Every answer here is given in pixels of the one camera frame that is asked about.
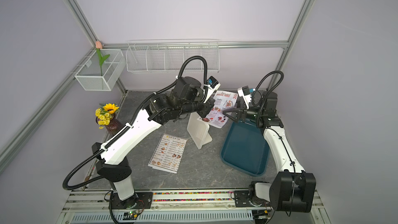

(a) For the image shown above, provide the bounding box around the special menu sheet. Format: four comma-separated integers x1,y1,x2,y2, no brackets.
197,90,238,129

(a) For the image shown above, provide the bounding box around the white menu holder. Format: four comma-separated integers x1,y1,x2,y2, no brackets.
187,113,212,149

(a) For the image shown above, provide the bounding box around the dim sum menu sheet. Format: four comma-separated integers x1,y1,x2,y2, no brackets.
148,134,187,174

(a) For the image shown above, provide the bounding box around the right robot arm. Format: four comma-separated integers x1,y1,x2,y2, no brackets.
223,87,316,214

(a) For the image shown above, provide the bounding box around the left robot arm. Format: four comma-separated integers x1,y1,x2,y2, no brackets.
96,77,220,201

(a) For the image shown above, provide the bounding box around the teal plastic tray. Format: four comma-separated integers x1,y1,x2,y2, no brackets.
220,122,270,177

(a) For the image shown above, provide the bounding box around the yellow sunflower bouquet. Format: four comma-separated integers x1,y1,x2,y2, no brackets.
95,103,120,129

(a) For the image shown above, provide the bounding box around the small white mesh basket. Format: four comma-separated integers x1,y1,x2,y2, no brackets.
75,49,126,91

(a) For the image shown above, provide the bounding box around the pink artificial tulip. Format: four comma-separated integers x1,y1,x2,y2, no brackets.
95,40,110,76

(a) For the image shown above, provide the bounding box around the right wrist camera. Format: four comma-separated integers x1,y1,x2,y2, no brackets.
237,86,253,109

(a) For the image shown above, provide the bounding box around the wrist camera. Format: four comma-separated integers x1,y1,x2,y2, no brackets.
237,86,253,109
202,76,220,103

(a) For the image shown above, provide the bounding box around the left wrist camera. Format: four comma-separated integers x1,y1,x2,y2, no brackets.
202,76,220,103

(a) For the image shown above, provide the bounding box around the long white wire basket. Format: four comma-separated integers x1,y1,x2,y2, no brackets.
126,39,220,73

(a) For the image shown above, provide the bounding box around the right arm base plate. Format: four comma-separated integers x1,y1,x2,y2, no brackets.
230,190,272,208

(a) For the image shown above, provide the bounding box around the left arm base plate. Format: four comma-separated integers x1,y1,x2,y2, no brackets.
109,191,153,209

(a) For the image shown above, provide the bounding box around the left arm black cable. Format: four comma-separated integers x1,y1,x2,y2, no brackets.
62,55,208,191

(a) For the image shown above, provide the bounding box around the aluminium front rail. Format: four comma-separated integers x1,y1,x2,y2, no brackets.
57,188,331,224

